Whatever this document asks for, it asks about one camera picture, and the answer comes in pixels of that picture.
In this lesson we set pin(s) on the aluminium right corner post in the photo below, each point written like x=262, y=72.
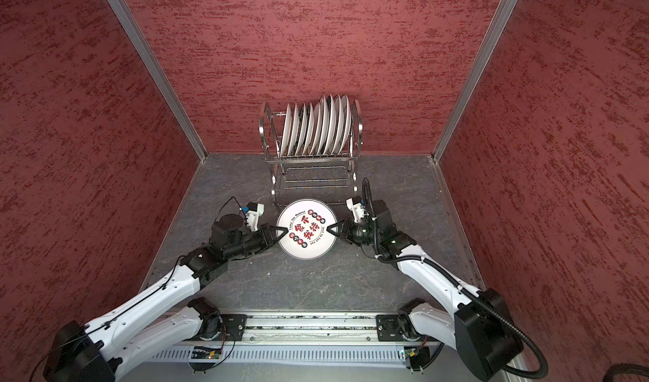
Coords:
x=490, y=40

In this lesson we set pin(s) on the aluminium left corner post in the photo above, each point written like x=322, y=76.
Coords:
x=137, y=37

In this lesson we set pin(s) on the small circuit board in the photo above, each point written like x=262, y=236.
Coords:
x=206, y=353
x=415, y=359

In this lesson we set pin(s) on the aluminium corner post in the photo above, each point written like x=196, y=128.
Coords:
x=137, y=37
x=490, y=40

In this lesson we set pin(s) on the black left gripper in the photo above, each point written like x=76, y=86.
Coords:
x=284, y=233

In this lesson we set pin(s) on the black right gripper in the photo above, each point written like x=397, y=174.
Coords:
x=344, y=225

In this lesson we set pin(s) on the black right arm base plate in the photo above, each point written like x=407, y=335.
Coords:
x=395, y=327

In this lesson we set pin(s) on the stainless steel dish rack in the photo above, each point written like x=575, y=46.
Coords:
x=330, y=178

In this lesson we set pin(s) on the white plate red characters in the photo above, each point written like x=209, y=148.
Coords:
x=307, y=221

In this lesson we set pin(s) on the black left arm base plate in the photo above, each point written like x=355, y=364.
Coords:
x=228, y=327

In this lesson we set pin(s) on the white plate leftmost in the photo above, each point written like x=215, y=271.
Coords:
x=287, y=132

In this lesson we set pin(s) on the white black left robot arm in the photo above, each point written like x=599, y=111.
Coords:
x=170, y=311

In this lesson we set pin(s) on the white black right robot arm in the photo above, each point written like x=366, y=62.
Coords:
x=476, y=323

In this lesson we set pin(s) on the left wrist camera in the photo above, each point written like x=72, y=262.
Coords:
x=252, y=214

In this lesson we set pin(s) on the right small circuit board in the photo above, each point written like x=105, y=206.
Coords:
x=415, y=359

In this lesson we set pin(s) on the white plate black emblem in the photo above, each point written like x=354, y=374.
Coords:
x=345, y=102

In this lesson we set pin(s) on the left small circuit board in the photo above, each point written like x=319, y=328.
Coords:
x=206, y=353

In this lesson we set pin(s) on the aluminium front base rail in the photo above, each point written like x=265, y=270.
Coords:
x=333, y=339

